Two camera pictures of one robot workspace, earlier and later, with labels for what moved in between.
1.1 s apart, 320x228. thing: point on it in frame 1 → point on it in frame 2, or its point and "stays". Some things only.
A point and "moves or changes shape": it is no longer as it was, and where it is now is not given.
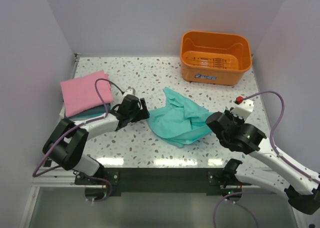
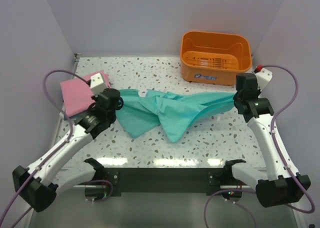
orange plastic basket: [214, 58] stays
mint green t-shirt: [183, 122] moves or changes shape
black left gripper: [142, 114] → [96, 98]
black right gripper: [228, 114] → [258, 92]
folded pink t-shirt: [79, 94] stays
